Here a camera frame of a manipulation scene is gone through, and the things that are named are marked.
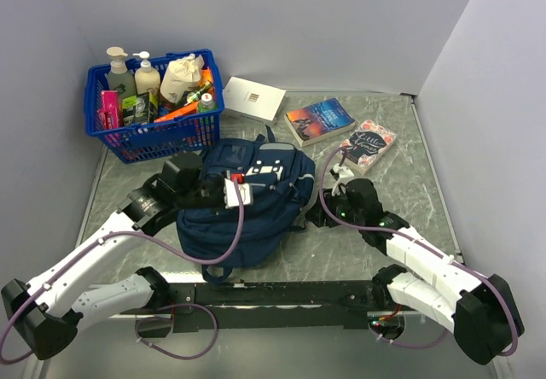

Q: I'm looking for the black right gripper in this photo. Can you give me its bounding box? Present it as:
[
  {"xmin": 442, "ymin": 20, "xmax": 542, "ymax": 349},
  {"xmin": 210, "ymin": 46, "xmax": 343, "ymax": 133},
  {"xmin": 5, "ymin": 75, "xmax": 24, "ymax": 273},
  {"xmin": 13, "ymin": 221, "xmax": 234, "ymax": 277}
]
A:
[{"xmin": 304, "ymin": 185, "xmax": 364, "ymax": 228}]

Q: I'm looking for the navy blue student backpack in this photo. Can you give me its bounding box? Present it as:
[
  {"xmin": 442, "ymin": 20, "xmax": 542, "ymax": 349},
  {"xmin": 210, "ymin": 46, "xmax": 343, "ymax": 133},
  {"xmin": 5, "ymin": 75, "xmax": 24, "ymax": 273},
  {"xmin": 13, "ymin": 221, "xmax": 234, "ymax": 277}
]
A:
[{"xmin": 177, "ymin": 134, "xmax": 316, "ymax": 285}]

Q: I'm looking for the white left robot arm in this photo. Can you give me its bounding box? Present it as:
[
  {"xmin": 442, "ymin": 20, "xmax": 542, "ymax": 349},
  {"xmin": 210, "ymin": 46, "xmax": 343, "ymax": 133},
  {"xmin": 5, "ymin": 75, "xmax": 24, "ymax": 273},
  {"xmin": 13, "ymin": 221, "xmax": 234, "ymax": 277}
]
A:
[{"xmin": 1, "ymin": 152, "xmax": 225, "ymax": 360}]

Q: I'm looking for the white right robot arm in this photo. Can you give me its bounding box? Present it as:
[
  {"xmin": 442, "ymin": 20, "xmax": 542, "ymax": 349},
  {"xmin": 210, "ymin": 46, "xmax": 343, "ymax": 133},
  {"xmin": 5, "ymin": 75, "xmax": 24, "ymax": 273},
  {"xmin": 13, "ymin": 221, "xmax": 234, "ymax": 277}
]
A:
[{"xmin": 308, "ymin": 178, "xmax": 525, "ymax": 365}]

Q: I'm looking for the beige paper bag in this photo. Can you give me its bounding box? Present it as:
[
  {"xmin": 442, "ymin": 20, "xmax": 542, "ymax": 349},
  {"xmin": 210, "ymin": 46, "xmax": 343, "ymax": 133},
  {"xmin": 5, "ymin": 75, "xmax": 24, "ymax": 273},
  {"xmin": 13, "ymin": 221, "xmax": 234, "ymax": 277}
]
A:
[{"xmin": 160, "ymin": 53, "xmax": 204, "ymax": 103}]

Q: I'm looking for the blue plastic basket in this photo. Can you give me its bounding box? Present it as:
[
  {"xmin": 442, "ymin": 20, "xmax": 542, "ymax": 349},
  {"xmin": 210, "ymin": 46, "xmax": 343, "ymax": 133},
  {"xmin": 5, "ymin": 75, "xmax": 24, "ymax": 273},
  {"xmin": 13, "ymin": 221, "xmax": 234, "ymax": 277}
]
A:
[{"xmin": 84, "ymin": 49, "xmax": 224, "ymax": 164}]

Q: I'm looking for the green bottle white cap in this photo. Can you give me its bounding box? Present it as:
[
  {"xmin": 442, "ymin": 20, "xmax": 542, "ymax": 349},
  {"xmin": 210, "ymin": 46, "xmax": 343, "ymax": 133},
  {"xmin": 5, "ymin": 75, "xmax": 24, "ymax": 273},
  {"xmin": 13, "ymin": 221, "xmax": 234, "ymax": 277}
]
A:
[{"xmin": 197, "ymin": 93, "xmax": 217, "ymax": 114}]

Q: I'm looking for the green black box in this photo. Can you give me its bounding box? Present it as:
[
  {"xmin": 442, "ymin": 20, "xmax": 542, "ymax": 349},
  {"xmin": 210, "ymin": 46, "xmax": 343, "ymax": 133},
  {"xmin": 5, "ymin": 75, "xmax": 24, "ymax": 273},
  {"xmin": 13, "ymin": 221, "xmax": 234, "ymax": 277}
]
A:
[{"xmin": 121, "ymin": 92, "xmax": 158, "ymax": 126}]

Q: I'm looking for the Jane Eyre blue book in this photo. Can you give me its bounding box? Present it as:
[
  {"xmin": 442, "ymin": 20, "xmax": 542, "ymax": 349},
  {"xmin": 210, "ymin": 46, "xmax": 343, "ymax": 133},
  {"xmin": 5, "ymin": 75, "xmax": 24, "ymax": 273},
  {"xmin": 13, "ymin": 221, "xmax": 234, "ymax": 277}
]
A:
[{"xmin": 284, "ymin": 98, "xmax": 356, "ymax": 147}]

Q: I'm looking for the Little Women floral book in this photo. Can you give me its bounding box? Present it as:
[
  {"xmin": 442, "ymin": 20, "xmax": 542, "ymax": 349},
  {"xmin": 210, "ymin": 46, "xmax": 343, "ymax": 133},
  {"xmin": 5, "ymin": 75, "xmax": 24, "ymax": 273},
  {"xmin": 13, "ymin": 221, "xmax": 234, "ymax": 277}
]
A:
[{"xmin": 340, "ymin": 120, "xmax": 398, "ymax": 174}]

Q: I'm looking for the pink box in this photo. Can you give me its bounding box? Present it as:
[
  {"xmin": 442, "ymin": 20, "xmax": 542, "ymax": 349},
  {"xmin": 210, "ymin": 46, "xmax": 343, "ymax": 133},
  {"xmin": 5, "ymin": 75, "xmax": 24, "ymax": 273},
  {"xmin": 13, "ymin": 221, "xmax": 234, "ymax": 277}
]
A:
[{"xmin": 98, "ymin": 90, "xmax": 122, "ymax": 130}]

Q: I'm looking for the cream pump bottle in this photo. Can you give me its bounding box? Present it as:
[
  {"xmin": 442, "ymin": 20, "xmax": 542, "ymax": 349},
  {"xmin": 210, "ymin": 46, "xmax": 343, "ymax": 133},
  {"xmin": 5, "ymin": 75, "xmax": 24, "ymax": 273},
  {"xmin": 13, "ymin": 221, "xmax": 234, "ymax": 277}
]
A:
[{"xmin": 134, "ymin": 51, "xmax": 161, "ymax": 96}]

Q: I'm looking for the white paperback book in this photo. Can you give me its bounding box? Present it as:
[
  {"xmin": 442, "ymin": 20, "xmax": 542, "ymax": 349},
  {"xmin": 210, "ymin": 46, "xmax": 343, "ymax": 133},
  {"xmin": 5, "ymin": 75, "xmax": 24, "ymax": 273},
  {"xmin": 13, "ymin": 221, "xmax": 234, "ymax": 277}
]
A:
[{"xmin": 223, "ymin": 77, "xmax": 287, "ymax": 125}]

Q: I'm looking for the grey-green pump bottle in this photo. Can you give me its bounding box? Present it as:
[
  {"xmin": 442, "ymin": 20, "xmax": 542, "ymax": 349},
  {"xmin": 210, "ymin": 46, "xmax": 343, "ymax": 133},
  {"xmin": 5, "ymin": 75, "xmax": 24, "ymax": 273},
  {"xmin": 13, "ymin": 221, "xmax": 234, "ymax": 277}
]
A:
[{"xmin": 107, "ymin": 46, "xmax": 137, "ymax": 100}]

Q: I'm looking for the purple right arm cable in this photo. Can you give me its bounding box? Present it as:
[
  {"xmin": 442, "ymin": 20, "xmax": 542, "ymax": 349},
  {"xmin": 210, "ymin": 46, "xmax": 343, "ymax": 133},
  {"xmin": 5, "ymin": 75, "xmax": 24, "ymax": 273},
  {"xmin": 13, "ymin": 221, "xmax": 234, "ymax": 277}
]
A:
[{"xmin": 318, "ymin": 147, "xmax": 520, "ymax": 358}]

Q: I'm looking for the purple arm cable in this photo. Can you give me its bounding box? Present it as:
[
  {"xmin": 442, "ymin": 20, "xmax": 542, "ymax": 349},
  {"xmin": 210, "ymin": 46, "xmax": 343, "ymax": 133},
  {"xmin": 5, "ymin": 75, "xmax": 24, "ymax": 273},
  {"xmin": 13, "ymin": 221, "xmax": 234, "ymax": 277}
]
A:
[
  {"xmin": 318, "ymin": 147, "xmax": 520, "ymax": 358},
  {"xmin": 0, "ymin": 180, "xmax": 246, "ymax": 363}
]

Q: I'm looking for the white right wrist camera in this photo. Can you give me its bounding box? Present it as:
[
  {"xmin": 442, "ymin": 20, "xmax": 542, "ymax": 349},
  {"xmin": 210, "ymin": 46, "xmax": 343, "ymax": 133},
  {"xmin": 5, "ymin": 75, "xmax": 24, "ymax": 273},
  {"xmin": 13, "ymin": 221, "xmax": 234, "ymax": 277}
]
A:
[{"xmin": 330, "ymin": 163, "xmax": 354, "ymax": 195}]

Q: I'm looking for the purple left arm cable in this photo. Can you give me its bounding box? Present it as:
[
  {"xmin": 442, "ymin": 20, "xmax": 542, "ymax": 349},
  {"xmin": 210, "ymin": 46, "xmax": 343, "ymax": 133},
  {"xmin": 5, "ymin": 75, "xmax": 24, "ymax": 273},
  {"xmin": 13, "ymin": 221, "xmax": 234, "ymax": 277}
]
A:
[{"xmin": 0, "ymin": 180, "xmax": 246, "ymax": 363}]

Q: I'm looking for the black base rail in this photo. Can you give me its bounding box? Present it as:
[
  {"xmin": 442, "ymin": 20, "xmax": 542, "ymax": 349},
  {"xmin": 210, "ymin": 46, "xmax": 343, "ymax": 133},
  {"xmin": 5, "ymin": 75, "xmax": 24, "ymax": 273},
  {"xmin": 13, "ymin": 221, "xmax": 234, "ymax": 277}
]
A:
[{"xmin": 163, "ymin": 280, "xmax": 396, "ymax": 333}]

